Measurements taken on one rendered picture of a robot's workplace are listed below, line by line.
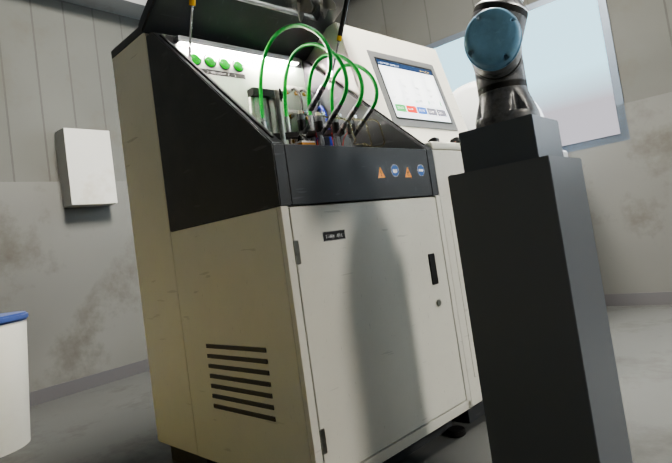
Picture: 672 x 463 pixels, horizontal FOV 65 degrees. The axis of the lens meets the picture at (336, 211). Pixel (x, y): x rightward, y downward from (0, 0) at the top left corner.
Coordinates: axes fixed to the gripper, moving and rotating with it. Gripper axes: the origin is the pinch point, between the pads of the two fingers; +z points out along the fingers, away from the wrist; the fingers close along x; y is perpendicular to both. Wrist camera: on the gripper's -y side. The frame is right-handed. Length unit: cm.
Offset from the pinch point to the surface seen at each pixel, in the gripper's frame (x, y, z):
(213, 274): -43, 21, 64
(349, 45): 46, -32, 28
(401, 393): -11, 75, 82
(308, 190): -22, 35, 31
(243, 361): -46, 45, 75
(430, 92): 87, -18, 50
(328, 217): -18, 40, 39
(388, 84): 58, -18, 41
